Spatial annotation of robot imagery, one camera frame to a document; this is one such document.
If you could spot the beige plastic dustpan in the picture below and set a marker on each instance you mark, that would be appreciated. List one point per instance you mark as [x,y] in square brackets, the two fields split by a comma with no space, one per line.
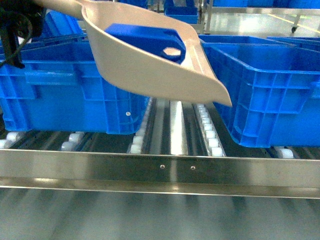
[134,70]

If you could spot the blue bin left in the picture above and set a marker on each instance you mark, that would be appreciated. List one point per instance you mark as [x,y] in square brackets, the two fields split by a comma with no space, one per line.
[61,89]

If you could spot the stainless steel shelf rack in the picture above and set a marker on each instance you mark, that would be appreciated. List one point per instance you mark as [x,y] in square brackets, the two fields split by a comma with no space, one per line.
[177,173]

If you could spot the blue bin right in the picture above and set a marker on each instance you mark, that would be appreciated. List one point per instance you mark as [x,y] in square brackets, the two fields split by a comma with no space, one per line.
[274,89]

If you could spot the blue bin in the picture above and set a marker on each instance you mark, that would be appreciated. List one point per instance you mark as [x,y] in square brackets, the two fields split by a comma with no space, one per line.
[274,89]
[61,89]

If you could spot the blue plastic block part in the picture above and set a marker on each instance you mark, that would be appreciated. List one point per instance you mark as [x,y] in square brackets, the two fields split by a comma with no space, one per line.
[163,42]

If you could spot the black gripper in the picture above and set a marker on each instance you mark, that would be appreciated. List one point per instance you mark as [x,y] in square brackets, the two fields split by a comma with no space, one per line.
[15,15]

